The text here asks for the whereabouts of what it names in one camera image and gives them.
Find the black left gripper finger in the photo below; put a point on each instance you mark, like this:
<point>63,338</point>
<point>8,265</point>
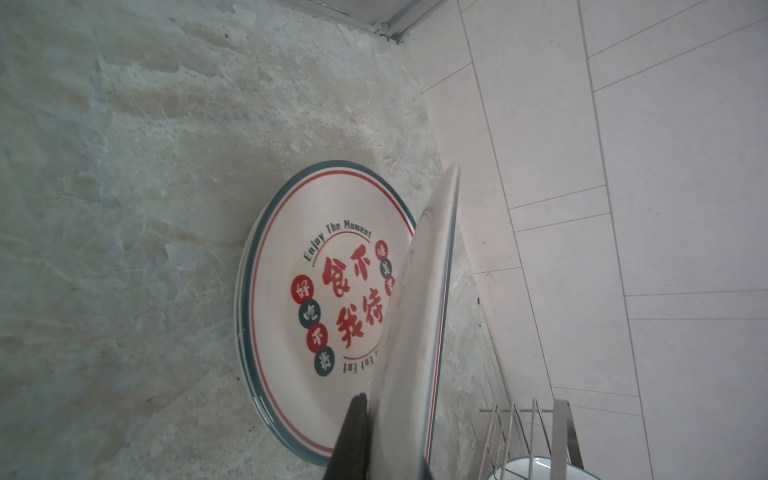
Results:
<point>350,456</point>

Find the metal wire dish rack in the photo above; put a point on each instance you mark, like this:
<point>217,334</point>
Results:
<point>535,431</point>

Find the white plate orange sunburst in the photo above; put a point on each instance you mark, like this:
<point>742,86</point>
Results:
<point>406,378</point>

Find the white watermelon pattern plate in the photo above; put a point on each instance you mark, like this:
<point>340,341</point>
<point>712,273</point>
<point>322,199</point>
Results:
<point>518,469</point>

